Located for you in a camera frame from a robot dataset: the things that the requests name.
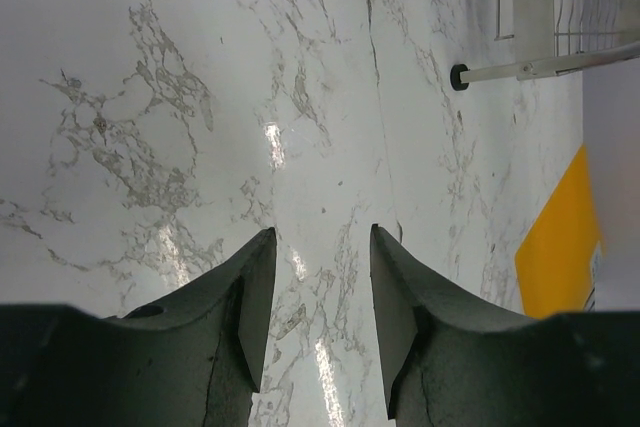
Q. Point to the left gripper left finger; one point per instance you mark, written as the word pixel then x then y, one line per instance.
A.
pixel 194 357

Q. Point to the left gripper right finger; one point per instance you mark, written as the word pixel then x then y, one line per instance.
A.
pixel 450 358

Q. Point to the stainless steel dish rack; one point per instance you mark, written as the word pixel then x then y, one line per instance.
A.
pixel 557 37

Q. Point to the orange cutting board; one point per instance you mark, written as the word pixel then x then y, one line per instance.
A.
pixel 556 260

